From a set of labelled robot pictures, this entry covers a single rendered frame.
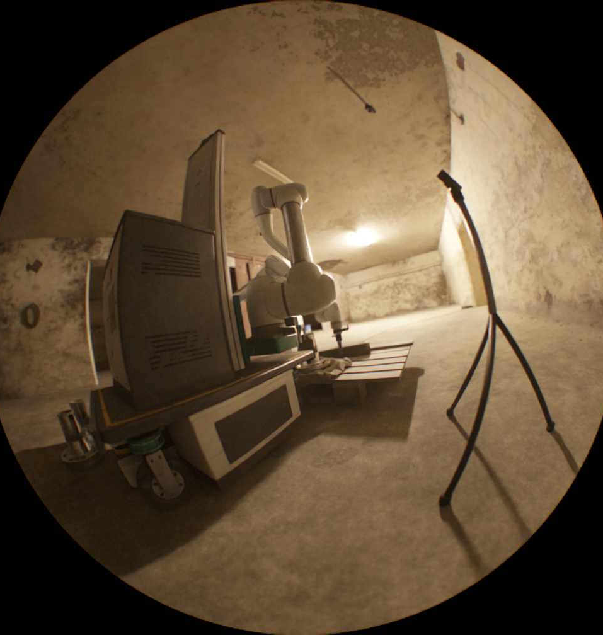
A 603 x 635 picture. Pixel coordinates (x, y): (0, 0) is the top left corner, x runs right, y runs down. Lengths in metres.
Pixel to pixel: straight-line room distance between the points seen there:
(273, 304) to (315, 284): 0.19
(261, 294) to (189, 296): 0.33
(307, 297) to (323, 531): 0.76
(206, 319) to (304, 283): 0.40
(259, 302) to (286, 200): 0.56
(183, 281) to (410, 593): 0.87
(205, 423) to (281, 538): 0.34
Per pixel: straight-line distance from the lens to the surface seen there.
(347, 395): 1.04
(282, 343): 0.79
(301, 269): 0.82
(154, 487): 0.64
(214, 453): 0.57
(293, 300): 0.79
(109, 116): 3.00
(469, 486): 0.60
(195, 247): 0.68
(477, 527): 0.54
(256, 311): 0.81
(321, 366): 1.21
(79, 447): 1.17
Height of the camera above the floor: 0.45
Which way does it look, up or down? 2 degrees up
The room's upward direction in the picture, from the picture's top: 11 degrees counter-clockwise
